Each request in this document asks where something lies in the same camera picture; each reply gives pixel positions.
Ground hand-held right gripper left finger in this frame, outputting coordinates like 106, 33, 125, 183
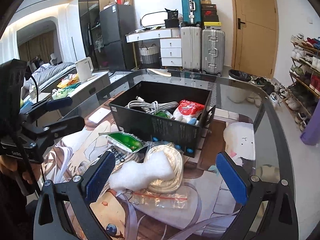
34, 150, 116, 240

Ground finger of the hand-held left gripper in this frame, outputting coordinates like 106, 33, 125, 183
23, 96, 73, 121
32, 116, 86, 138

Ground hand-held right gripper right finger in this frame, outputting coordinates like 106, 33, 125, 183
216, 152, 299, 240

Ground white foam wrap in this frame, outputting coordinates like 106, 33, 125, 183
108, 153, 177, 192

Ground white and blue plush toy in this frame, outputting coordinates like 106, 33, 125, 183
174, 113, 201, 127

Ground black cardboard box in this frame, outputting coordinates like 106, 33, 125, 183
108, 80, 217, 159

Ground red and white packet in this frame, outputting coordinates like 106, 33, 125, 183
172, 99, 206, 121

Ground white cable bundle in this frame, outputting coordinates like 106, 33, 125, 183
127, 95, 179, 116

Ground green and white packet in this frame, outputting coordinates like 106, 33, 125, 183
153, 111, 173, 119
106, 132, 147, 153

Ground person's left forearm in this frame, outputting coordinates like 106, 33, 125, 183
0, 173, 35, 240

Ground person's left hand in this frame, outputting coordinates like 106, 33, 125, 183
0, 155, 42, 185

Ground pile of colourful snack packets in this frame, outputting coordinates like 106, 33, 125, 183
51, 73, 81, 98

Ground small white bedside table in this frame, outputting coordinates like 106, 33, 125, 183
21, 92, 52, 111

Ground white flat card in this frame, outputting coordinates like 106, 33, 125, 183
88, 108, 112, 123

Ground bed with grey duvet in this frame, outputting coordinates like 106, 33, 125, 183
23, 61, 77, 91

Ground black and white striped bag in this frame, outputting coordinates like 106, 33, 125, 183
97, 142, 148, 178

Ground printed cartoon table mat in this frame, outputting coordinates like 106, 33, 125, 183
41, 107, 257, 240

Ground cream electric kettle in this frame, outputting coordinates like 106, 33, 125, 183
75, 57, 94, 82

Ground grey and white side counter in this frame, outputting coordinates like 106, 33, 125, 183
39, 70, 111, 101

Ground brown curtains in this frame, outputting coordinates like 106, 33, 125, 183
17, 32, 54, 63

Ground clear zip bag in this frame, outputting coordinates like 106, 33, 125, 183
130, 190, 189, 209

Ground dark glass cabinet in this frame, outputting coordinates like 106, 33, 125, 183
78, 0, 116, 71

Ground dark grey fridge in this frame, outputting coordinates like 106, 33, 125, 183
99, 4, 137, 72

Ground white trash bin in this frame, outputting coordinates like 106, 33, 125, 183
228, 69, 253, 103

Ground purple cloth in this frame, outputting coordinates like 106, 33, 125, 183
299, 114, 320, 147

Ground scattered loose sneakers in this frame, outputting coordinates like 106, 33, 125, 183
247, 76, 291, 108

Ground woven laundry basket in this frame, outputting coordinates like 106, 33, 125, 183
138, 43, 160, 64

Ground white vanity desk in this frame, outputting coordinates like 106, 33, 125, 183
125, 28, 182, 44

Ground white drawer unit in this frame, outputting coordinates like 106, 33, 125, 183
160, 38, 182, 69

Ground wooden shoe rack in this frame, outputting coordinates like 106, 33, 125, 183
287, 42, 320, 131

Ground oval mirror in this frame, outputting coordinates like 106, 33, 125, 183
140, 11, 168, 30

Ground silver suitcase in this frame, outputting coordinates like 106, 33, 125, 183
201, 28, 226, 75

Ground white suitcase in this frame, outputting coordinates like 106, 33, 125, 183
180, 26, 203, 71

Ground rows of assorted shoes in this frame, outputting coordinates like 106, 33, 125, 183
287, 33, 320, 130

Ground tan wooden door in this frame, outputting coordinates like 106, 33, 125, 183
229, 0, 279, 78

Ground yellow and black shoe box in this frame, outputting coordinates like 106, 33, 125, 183
203, 21, 222, 30

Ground teal suitcase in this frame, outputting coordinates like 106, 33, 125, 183
181, 0, 202, 27

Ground black and red shoe box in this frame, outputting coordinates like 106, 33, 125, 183
201, 4, 218, 16

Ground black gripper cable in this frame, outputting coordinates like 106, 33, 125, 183
24, 74, 40, 103

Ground cream cable coil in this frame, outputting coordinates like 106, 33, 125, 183
143, 142, 184, 194

